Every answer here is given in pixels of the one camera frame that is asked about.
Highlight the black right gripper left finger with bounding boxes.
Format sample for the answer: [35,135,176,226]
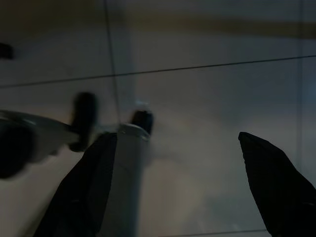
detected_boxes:
[33,132,118,237]

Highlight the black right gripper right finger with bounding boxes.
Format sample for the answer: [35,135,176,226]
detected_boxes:
[238,131,316,237]

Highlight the black chair caster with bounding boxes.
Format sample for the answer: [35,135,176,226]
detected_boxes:
[130,110,156,136]
[0,43,13,60]

